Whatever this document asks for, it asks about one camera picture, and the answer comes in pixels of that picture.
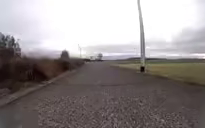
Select group of tall trees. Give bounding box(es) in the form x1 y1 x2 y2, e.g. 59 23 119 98
0 31 22 58

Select dark round tree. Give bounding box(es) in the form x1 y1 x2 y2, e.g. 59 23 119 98
60 49 71 62

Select grey asphalt road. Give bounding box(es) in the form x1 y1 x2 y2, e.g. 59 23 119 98
0 61 205 128

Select distant low hills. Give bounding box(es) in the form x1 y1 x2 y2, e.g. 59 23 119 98
122 56 205 62

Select tall pale pole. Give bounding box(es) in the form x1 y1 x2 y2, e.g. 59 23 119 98
136 0 147 73

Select pale kerb strip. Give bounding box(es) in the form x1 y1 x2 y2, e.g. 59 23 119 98
0 68 78 112

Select brown hedge of bushes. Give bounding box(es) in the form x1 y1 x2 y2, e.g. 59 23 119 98
0 54 87 92

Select green grass field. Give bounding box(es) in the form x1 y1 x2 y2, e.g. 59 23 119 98
107 59 205 88

